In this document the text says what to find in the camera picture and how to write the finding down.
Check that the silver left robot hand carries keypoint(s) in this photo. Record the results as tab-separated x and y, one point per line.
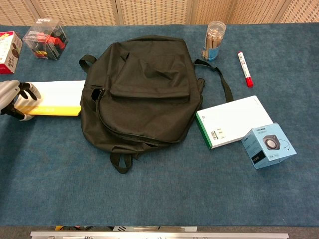
7	93

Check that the white and yellow book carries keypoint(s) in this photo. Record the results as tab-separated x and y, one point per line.
59	97

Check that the black fabric backpack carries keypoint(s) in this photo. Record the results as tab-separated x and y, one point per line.
149	112

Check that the red and white snack box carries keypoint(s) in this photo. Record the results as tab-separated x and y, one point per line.
8	54

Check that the clear plastic box red toy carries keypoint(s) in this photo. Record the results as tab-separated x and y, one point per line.
47	42

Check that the beige woven folding screen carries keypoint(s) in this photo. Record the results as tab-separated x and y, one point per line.
154	10

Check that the blue felt table cover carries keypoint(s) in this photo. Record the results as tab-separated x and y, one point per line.
159	194

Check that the grey vented metal plate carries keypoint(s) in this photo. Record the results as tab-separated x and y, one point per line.
154	228

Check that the clear jar with wooden sticks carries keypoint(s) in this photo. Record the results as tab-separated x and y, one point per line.
213	42

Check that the white box with green edge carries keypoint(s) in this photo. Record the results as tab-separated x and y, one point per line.
231	119

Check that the red and white marker pen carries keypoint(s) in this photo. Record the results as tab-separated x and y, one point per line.
245	69

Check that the light blue speaker box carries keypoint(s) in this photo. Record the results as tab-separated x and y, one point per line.
264	154

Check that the silver aluminium rail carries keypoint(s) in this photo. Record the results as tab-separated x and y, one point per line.
159	235

